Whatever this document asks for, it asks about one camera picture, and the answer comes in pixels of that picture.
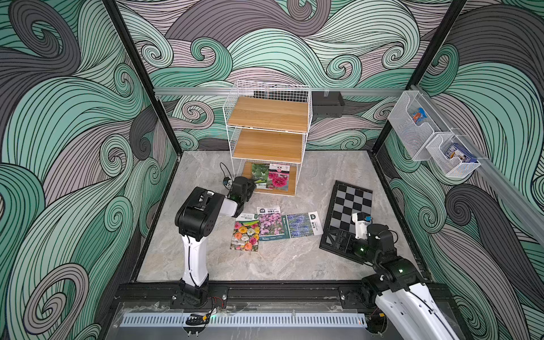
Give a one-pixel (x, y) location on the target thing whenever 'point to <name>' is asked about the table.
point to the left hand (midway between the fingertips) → (255, 177)
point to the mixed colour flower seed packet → (245, 232)
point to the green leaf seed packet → (260, 173)
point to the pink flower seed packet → (273, 225)
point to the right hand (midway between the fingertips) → (338, 235)
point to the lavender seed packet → (302, 224)
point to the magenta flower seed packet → (278, 176)
